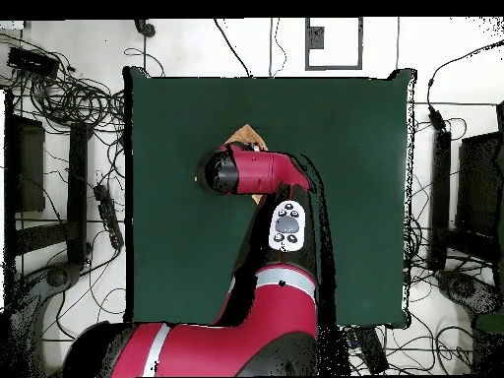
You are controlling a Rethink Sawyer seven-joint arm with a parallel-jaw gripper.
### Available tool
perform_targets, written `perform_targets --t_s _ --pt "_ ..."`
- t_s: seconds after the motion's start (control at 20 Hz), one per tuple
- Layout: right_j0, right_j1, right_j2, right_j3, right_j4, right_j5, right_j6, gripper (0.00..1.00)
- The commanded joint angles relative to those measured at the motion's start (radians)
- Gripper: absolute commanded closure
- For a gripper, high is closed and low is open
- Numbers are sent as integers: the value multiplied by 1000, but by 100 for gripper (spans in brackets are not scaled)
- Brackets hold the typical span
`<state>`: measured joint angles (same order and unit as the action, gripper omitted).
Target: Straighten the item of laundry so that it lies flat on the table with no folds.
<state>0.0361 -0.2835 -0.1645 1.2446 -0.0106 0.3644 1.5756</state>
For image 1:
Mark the tan terry towel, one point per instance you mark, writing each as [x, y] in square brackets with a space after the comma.
[247, 134]

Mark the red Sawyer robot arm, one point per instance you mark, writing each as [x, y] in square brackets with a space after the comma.
[256, 173]

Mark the dark flat panel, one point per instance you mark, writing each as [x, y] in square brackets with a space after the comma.
[478, 181]
[31, 165]

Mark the dark green table cloth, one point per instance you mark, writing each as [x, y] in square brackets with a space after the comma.
[177, 256]

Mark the black power strip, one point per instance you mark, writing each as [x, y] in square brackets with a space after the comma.
[107, 212]
[372, 350]

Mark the black plug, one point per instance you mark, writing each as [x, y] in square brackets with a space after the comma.
[145, 28]

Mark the grey tripod base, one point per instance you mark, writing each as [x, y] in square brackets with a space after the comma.
[462, 287]
[59, 275]

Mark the black electronics box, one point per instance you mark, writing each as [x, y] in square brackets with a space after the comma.
[31, 61]

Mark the dark green round object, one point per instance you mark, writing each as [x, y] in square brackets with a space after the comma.
[492, 323]

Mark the grey rectangular floor frame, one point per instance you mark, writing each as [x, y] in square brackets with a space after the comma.
[315, 37]

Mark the black metal stand frame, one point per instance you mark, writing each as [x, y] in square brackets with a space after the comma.
[77, 189]
[441, 197]

